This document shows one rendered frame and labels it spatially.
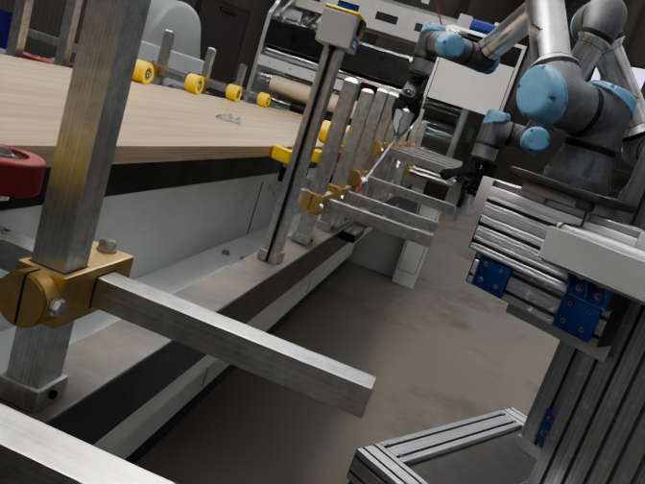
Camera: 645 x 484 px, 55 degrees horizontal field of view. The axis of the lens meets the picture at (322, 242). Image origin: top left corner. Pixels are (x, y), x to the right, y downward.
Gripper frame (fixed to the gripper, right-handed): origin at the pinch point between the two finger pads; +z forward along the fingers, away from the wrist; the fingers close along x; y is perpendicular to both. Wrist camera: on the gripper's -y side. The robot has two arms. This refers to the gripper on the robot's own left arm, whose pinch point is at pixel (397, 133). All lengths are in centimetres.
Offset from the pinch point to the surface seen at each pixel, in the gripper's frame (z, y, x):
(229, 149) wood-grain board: 9, -81, 22
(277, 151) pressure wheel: 10, -55, 20
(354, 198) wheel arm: 19.4, -27.5, 2.6
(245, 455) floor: 100, -46, 7
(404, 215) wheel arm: 19.3, -27.3, -12.7
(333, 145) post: 4, -56, 7
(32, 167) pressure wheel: 4, -151, 14
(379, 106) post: -6.8, -5.6, 7.6
